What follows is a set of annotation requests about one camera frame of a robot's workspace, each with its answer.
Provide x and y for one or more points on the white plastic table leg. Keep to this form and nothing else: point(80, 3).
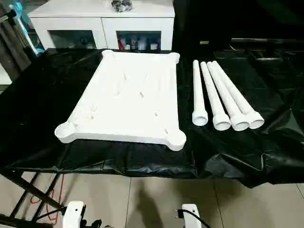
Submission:
point(240, 97)
point(198, 95)
point(211, 95)
point(225, 95)

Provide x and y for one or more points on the white plastic table top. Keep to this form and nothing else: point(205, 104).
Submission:
point(128, 99)

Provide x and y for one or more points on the black plastic mat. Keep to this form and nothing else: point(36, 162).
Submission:
point(47, 95)

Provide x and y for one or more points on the white sideboard cabinet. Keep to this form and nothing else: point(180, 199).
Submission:
point(99, 23)

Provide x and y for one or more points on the red and white bottle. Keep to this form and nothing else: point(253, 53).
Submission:
point(122, 44)

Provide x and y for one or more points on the grey brown curtain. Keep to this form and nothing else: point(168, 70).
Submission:
point(12, 47)

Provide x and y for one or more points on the small yellow label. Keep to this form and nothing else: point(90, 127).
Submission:
point(204, 42)

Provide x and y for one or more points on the clear bag of dark items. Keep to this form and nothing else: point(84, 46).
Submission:
point(122, 5)

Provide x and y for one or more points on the white cup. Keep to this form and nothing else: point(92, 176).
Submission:
point(154, 46)

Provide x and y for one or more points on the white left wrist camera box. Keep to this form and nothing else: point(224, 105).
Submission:
point(73, 215)

